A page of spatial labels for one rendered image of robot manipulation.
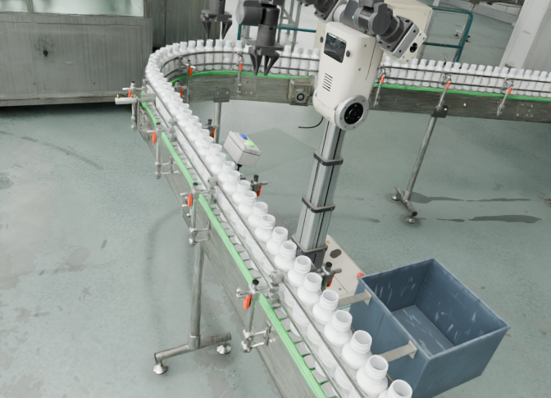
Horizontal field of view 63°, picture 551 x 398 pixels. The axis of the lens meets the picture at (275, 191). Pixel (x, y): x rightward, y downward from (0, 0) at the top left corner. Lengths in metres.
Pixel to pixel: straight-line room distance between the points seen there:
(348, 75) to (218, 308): 1.41
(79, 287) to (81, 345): 0.39
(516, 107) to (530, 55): 3.48
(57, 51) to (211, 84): 1.88
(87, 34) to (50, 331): 2.64
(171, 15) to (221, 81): 3.70
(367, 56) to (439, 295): 0.91
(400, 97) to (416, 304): 1.75
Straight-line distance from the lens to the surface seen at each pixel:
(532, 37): 7.02
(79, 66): 4.42
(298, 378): 1.12
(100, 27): 4.35
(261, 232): 1.20
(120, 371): 2.31
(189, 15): 6.53
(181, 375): 2.28
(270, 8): 1.41
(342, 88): 1.85
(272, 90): 2.90
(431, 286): 1.64
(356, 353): 0.96
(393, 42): 1.70
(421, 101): 3.23
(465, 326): 1.59
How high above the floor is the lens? 1.85
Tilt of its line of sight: 31 degrees down
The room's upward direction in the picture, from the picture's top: 9 degrees clockwise
